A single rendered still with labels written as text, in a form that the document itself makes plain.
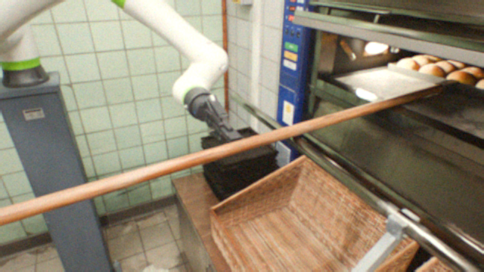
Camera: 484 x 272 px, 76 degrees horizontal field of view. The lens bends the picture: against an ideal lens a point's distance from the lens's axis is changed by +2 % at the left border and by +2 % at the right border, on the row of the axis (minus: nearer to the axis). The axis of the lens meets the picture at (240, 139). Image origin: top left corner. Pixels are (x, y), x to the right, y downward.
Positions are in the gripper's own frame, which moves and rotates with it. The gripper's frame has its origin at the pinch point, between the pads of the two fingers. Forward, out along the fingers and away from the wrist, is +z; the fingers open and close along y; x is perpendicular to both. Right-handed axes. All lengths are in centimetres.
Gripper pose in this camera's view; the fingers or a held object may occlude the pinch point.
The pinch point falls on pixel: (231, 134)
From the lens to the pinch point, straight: 78.4
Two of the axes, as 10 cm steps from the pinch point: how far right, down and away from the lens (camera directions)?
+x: -9.0, 2.1, -3.8
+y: 0.0, 8.8, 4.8
